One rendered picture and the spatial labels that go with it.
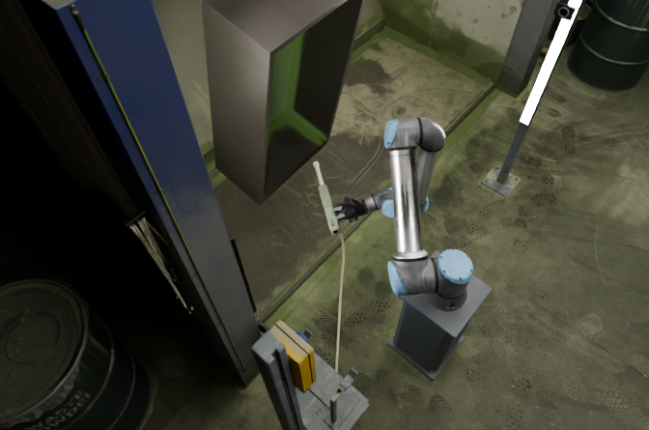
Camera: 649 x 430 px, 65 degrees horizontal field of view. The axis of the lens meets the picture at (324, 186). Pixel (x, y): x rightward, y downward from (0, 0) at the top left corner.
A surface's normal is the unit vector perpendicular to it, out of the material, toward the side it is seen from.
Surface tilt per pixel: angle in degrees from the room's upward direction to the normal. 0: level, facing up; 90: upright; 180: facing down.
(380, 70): 0
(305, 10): 12
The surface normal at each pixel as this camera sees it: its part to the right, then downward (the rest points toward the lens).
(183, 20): 0.62, 0.11
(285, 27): 0.14, -0.48
